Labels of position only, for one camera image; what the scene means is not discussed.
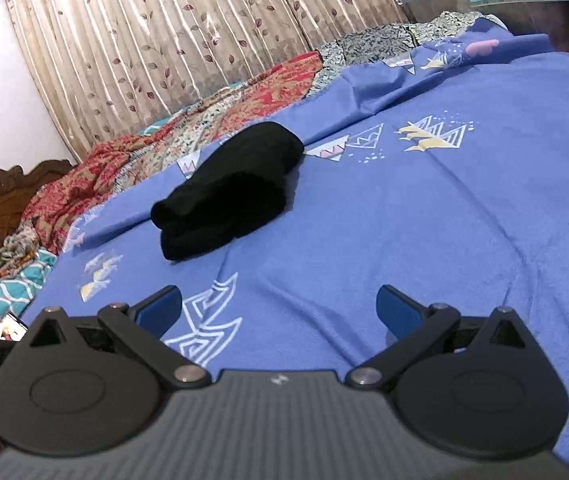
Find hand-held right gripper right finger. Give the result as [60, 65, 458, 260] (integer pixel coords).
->
[345, 285, 528, 390]

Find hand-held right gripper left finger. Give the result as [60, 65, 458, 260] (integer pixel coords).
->
[27, 285, 211, 388]

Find black pants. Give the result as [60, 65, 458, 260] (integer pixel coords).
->
[150, 121, 306, 262]

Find blue printed bedsheet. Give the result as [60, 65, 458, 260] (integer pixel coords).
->
[29, 17, 569, 463]

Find teal wave pattern pillow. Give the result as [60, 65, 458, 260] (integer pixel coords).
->
[0, 249, 58, 338]

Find crumpled floral cloth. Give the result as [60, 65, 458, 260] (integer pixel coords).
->
[0, 224, 42, 281]

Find red patterned patchwork quilt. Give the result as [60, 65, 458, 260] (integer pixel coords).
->
[19, 10, 510, 256]

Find beige leaf print curtain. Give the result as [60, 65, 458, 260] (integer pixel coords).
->
[0, 0, 415, 161]

